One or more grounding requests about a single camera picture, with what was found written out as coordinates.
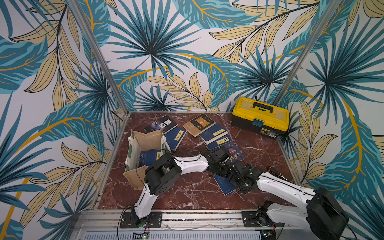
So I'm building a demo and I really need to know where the dark Guiguzi book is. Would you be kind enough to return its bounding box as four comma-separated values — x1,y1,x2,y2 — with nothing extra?
223,142,245,163

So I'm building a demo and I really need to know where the blue book stack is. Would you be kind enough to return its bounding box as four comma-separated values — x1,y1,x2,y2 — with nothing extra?
199,123,228,145
207,135,233,150
139,150,162,167

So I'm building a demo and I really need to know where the green burlap Christmas bag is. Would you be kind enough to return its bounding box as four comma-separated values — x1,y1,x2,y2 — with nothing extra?
123,130,169,190

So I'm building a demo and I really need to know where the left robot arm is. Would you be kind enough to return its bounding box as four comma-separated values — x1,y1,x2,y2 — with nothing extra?
132,147,232,220

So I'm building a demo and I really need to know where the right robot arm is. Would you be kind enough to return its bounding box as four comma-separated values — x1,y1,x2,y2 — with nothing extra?
229,162,349,240

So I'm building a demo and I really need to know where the small black gold connector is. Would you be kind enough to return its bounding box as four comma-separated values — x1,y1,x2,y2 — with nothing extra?
268,167,288,181

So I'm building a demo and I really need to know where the blue book top stack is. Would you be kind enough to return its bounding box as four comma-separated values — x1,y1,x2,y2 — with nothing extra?
199,123,228,145

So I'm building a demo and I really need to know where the brown cover book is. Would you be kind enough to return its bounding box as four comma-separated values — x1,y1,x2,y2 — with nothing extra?
183,114,216,138

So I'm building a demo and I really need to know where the yellow black toolbox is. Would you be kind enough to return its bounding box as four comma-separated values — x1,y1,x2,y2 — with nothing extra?
232,97,290,139

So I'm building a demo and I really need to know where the dark wolf cover book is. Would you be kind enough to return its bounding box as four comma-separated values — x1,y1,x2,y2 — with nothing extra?
144,116,178,134

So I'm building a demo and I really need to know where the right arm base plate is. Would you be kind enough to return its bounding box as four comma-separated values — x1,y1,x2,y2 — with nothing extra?
241,211,284,228

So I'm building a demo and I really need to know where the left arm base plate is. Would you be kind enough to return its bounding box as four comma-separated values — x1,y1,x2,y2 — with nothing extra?
119,211,163,229

